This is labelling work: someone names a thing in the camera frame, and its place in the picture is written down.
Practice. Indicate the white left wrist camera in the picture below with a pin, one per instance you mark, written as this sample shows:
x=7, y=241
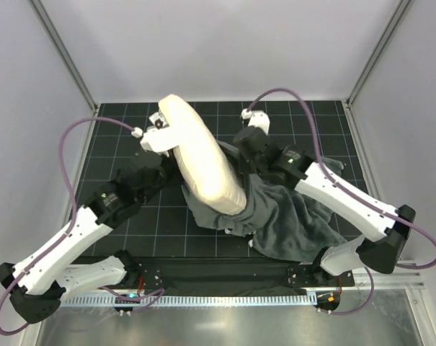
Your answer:
x=160, y=138

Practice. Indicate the aluminium frame post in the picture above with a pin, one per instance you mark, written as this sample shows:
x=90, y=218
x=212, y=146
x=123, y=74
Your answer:
x=61, y=49
x=392, y=25

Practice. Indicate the aluminium front frame profile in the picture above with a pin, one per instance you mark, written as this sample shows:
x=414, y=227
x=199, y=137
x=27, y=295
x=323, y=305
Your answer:
x=412, y=275

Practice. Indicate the right aluminium frame post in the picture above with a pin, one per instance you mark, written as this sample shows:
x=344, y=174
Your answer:
x=392, y=25

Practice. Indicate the slotted grey cable duct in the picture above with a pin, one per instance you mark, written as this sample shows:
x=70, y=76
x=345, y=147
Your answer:
x=105, y=299

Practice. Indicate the grey fleece zebra-lined pillowcase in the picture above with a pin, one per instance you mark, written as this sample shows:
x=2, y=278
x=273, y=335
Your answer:
x=281, y=223

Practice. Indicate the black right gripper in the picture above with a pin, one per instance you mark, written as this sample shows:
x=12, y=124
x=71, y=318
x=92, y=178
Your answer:
x=244, y=167

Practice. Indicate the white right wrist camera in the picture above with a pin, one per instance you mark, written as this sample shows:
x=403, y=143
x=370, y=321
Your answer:
x=257, y=119

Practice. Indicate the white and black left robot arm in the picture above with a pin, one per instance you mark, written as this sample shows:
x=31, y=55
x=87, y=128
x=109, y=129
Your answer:
x=39, y=284

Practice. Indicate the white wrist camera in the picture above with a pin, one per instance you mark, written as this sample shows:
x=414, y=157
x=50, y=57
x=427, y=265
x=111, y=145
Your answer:
x=257, y=119
x=160, y=138

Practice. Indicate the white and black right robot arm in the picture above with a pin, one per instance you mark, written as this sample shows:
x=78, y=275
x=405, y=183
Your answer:
x=384, y=230

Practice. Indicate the black gridded cutting mat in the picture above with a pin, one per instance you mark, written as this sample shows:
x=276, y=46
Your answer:
x=166, y=227

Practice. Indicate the cream rectangular pillow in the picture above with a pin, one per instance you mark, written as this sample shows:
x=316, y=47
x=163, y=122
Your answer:
x=202, y=163

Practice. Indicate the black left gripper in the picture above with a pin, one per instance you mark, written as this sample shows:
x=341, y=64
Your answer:
x=171, y=161

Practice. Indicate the left aluminium frame post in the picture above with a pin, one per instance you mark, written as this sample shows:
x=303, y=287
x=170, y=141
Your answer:
x=61, y=49

